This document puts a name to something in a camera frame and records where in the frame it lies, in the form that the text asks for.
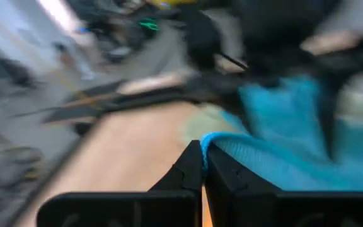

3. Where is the pale green microfiber towel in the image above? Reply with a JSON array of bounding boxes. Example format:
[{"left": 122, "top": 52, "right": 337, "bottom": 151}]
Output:
[{"left": 181, "top": 105, "right": 245, "bottom": 144}]

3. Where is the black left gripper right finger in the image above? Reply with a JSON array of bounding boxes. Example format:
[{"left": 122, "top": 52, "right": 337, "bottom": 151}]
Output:
[{"left": 205, "top": 143, "right": 284, "bottom": 227}]

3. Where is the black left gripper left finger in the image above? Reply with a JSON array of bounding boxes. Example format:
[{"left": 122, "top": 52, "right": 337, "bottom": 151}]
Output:
[{"left": 148, "top": 140, "right": 204, "bottom": 194}]

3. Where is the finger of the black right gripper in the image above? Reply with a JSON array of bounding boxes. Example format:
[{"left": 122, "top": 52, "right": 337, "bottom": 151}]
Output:
[
  {"left": 316, "top": 72, "right": 343, "bottom": 159},
  {"left": 186, "top": 74, "right": 264, "bottom": 127}
]

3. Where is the blue microfiber towel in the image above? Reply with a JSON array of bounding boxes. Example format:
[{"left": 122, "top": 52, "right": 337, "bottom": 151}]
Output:
[{"left": 199, "top": 77, "right": 363, "bottom": 192}]

